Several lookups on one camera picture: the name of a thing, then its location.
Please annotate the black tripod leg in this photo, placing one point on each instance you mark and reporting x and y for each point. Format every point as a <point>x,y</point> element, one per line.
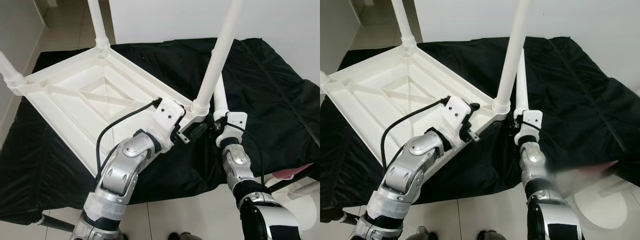
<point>50,222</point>
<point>345,216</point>

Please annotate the grey robot foot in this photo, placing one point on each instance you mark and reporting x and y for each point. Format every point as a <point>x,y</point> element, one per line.
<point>489,235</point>
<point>185,236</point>
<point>424,234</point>

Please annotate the black table cloth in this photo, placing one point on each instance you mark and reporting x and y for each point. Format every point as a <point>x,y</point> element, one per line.
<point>575,90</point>
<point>280,100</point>

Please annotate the grey left robot foot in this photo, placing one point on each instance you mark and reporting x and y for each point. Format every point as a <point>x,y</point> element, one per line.
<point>424,234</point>

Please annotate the grey right robot foot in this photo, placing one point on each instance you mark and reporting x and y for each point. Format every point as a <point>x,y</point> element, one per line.
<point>185,236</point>
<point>489,235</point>

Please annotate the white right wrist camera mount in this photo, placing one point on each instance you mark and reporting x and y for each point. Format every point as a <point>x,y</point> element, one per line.
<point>532,119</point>
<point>236,120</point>

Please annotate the black stand pole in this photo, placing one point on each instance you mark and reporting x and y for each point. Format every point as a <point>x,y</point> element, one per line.
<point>285,181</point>

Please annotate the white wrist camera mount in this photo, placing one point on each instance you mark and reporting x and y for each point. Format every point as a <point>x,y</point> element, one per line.
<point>236,120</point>
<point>167,115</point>
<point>532,119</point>
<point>456,112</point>

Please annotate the white plastic table leg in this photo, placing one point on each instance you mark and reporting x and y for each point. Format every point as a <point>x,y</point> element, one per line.
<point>402,20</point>
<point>97,22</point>
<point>322,80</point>
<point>9,72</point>
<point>220,97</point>
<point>522,85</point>
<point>217,55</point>
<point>512,50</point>

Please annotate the white plastic table top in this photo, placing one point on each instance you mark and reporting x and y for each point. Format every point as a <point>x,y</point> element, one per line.
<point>75,90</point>
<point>390,85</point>

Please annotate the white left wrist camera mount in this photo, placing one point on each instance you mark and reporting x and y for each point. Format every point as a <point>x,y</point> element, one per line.
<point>456,112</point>
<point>167,115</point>

